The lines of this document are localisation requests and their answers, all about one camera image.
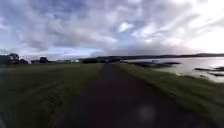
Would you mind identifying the dark asphalt path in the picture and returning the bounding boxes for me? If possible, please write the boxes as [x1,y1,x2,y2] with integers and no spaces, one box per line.
[54,62,219,128]

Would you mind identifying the distant dark hills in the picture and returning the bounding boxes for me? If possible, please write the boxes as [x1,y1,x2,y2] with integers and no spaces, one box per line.
[79,52,224,64]

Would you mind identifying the distant buildings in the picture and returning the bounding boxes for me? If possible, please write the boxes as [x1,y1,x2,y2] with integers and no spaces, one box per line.
[30,56,81,65]

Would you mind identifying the green grass field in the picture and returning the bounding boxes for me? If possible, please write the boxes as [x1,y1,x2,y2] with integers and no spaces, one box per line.
[0,62,102,128]

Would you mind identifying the green grass verge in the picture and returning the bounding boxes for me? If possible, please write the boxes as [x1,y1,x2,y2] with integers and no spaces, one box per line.
[117,62,224,127]

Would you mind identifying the grey water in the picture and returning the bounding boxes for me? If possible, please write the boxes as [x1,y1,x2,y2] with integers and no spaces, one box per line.
[128,56,224,84]

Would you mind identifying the dark trees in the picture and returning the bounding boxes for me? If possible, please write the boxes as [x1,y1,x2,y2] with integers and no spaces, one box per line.
[0,52,30,66]

